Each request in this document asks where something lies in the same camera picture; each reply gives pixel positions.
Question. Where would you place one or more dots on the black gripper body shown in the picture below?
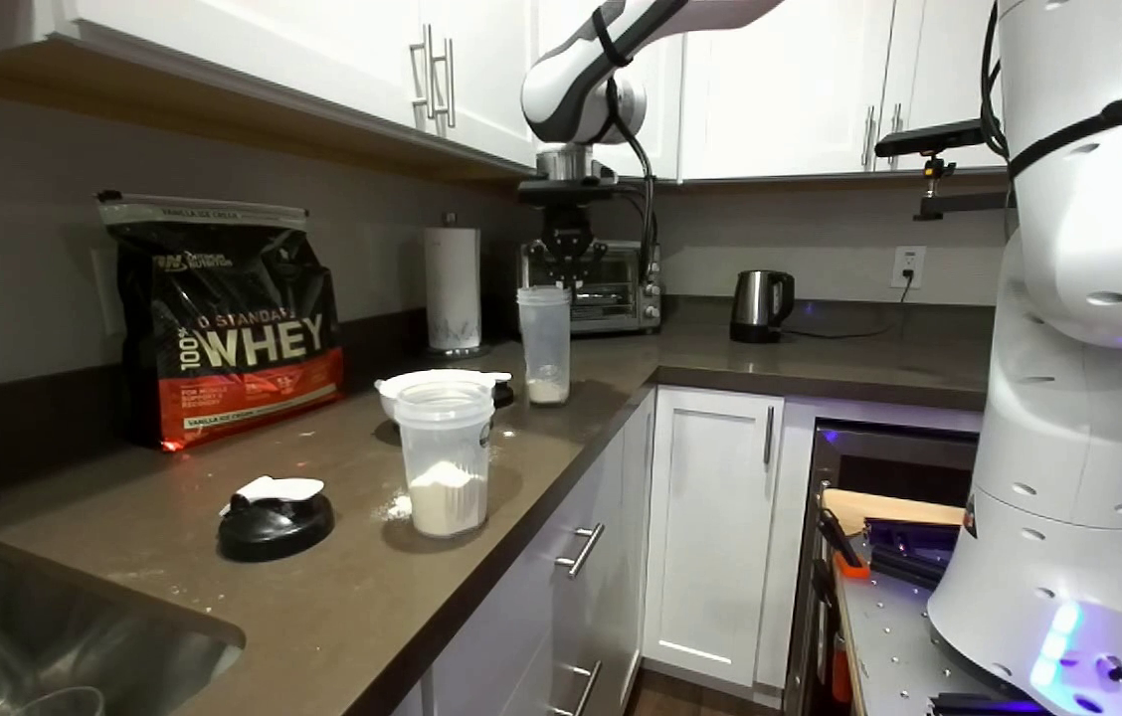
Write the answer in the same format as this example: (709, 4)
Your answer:
(567, 224)

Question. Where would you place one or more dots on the taller clear plastic cup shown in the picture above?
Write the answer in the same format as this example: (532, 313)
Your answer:
(542, 346)

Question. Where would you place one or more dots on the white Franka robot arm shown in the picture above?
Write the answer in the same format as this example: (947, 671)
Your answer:
(1081, 400)

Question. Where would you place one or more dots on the shorter clear plastic cup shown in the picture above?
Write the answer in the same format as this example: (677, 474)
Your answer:
(443, 459)

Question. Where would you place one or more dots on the silver toaster oven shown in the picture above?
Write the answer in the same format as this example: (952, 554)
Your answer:
(622, 285)

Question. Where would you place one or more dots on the white paper towel roll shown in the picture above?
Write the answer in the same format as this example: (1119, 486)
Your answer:
(455, 289)

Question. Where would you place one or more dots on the small black lid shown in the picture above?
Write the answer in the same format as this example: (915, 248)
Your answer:
(501, 392)

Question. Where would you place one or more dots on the steel electric kettle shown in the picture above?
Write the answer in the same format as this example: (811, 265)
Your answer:
(760, 303)

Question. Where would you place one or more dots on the white corner upper cabinet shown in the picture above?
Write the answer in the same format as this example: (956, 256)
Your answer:
(802, 93)

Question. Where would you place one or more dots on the white base cabinet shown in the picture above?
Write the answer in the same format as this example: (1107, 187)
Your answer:
(715, 559)

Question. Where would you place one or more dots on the black whey protein bag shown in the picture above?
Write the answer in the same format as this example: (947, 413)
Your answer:
(227, 331)

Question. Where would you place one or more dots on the dark undercounter appliance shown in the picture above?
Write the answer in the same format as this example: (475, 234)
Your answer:
(899, 459)

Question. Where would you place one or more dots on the black shaker lid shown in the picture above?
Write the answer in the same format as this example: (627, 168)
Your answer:
(276, 521)

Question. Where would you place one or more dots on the wooden board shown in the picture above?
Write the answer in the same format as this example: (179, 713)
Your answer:
(894, 505)

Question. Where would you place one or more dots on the white perforated robot table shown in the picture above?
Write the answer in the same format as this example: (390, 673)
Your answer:
(899, 648)

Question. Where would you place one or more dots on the stainless steel sink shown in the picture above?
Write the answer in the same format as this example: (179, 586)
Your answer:
(70, 639)

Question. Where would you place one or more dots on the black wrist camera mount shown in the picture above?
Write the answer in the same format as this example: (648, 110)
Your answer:
(567, 187)

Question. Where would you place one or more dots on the white wall outlet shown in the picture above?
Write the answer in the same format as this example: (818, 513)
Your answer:
(908, 265)

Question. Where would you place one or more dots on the black camera on mount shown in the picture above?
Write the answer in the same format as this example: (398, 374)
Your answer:
(940, 131)

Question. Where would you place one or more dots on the black metal rail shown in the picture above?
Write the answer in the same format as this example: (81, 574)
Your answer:
(911, 549)

